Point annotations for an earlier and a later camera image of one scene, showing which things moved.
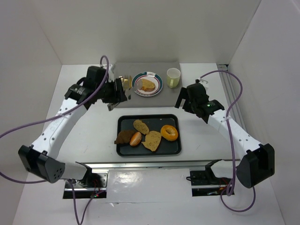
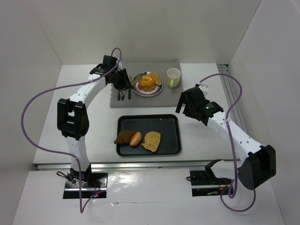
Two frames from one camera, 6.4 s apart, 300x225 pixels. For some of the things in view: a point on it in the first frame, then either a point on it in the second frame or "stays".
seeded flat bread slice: (152, 140) stays
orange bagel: (169, 132) -> (147, 80)
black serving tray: (155, 122) stays
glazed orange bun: (135, 138) stays
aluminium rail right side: (228, 86) stays
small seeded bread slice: (141, 126) -> (157, 78)
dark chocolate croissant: (124, 137) stays
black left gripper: (118, 90) -> (126, 79)
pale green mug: (173, 77) stays
